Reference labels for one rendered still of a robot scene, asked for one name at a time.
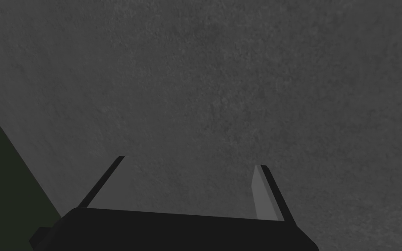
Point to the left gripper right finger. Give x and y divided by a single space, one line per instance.
266 198

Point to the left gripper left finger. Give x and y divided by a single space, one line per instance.
117 181

